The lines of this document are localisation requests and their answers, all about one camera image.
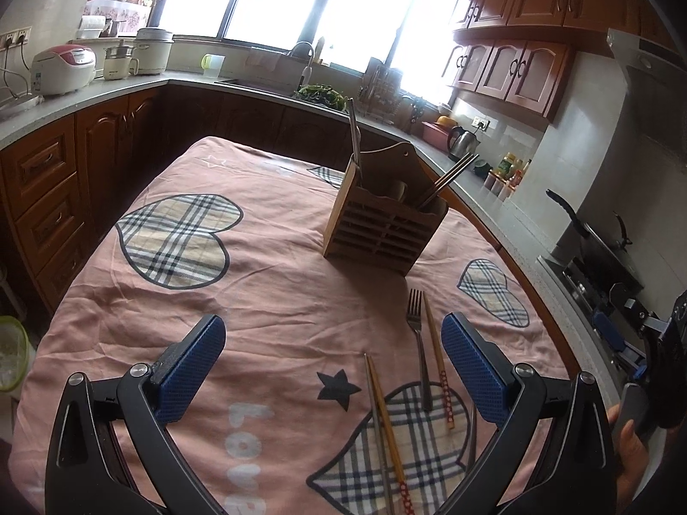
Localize upper wooden wall cabinets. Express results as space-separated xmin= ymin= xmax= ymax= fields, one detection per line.
xmin=445 ymin=0 xmax=675 ymax=120

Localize person's right hand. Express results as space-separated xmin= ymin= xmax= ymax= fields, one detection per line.
xmin=616 ymin=420 xmax=649 ymax=514

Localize kitchen sink faucet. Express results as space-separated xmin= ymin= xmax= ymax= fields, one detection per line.
xmin=288 ymin=41 xmax=314 ymax=88

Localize pink plastic basin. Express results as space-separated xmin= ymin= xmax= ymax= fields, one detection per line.
xmin=422 ymin=122 xmax=450 ymax=154

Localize stainless electric kettle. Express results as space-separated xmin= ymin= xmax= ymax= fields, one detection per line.
xmin=447 ymin=126 xmax=480 ymax=162

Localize seasoning jar set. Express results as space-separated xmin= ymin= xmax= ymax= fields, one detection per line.
xmin=483 ymin=152 xmax=531 ymax=201

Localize dish drying rack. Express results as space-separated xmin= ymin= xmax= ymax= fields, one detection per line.
xmin=356 ymin=57 xmax=403 ymax=120

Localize lower wooden kitchen cabinets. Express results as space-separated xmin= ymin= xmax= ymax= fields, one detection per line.
xmin=0 ymin=84 xmax=581 ymax=377

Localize white red rice cooker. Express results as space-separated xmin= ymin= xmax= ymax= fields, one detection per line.
xmin=30 ymin=44 xmax=97 ymax=97

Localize silver fork near holder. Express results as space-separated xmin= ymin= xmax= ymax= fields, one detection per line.
xmin=405 ymin=288 xmax=433 ymax=413

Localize gas stove top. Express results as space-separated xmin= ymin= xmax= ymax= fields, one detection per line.
xmin=537 ymin=256 xmax=656 ymax=387

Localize small white electric kettle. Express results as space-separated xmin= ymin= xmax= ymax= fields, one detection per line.
xmin=103 ymin=45 xmax=140 ymax=80

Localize white round cooker pot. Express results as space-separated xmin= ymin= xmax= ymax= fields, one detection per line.
xmin=133 ymin=27 xmax=173 ymax=76

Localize wooden utensil holder box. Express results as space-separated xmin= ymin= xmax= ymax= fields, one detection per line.
xmin=322 ymin=142 xmax=448 ymax=276

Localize red dotted wooden chopstick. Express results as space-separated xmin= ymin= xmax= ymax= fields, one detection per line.
xmin=363 ymin=354 xmax=416 ymax=515

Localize black frying pan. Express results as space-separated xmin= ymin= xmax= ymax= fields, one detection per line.
xmin=546 ymin=188 xmax=644 ymax=297

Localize pink heart-patterned tablecloth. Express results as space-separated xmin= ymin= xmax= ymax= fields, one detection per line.
xmin=9 ymin=137 xmax=566 ymax=514

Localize green trash bin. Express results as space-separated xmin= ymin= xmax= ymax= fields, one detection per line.
xmin=0 ymin=316 xmax=30 ymax=393

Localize green vegetables in sink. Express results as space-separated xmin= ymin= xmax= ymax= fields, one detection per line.
xmin=295 ymin=84 xmax=346 ymax=112

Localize metal grey chopstick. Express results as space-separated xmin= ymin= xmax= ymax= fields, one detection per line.
xmin=423 ymin=150 xmax=477 ymax=206
xmin=418 ymin=152 xmax=480 ymax=211

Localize green rimmed plastic cup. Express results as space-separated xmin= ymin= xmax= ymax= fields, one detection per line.
xmin=200 ymin=54 xmax=225 ymax=79

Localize wall power outlet strip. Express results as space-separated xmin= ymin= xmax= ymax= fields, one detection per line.
xmin=0 ymin=27 xmax=31 ymax=51

